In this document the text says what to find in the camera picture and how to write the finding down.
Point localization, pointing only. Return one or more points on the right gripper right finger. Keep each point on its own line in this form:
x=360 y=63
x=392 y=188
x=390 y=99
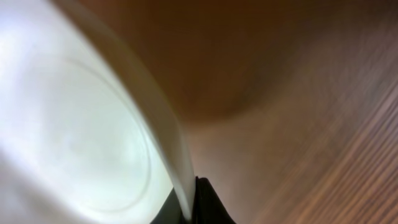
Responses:
x=208 y=208

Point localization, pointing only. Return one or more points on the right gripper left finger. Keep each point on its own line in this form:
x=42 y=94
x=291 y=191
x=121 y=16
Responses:
x=170 y=212

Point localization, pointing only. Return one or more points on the cream plate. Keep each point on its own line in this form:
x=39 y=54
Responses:
x=87 y=136

